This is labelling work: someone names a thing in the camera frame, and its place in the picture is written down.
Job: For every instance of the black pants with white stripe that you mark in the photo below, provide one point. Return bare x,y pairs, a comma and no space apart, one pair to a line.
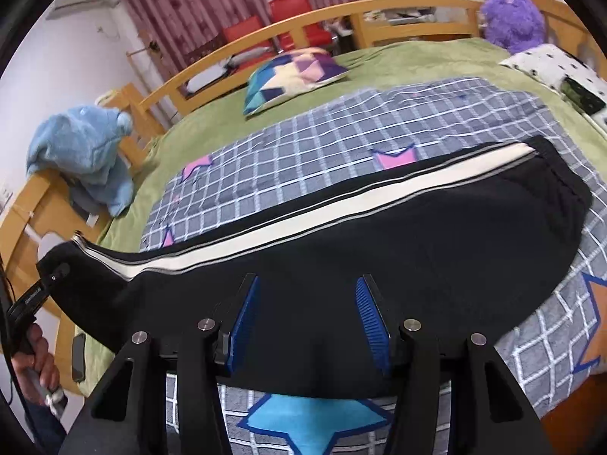
379,227

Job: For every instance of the green bed sheet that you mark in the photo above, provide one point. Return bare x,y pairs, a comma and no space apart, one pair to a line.
417,59

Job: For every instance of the wooden bed frame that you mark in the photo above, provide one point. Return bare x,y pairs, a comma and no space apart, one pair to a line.
156,99

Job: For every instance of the colourful triangle pattern pillow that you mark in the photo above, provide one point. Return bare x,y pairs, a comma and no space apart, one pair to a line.
291,78

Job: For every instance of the pink patterned curtain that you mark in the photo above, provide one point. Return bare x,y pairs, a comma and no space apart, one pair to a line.
227,2

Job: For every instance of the black phone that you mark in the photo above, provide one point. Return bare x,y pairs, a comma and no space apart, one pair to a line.
78,358

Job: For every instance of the blue plush toy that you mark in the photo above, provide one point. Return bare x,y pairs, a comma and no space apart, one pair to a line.
80,151

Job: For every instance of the grey checked blanket with stars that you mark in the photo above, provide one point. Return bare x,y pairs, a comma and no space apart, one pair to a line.
308,147

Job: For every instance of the person's left hand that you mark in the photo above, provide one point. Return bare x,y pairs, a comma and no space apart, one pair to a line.
42,365

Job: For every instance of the person's leg in jeans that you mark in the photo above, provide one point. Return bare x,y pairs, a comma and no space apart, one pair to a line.
45,429

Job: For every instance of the white air conditioner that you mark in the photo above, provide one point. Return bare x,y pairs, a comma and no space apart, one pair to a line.
85,4

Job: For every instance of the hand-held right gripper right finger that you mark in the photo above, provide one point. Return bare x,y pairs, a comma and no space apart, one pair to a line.
372,327

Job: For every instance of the purple plush toy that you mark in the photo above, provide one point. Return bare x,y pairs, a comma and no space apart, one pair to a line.
512,16

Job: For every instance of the red chair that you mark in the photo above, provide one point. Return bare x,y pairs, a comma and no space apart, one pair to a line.
296,19
246,35

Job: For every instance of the white dotted pillow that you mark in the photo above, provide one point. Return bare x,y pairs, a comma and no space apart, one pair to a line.
555,64

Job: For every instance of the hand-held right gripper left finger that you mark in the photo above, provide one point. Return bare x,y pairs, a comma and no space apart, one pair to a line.
244,322

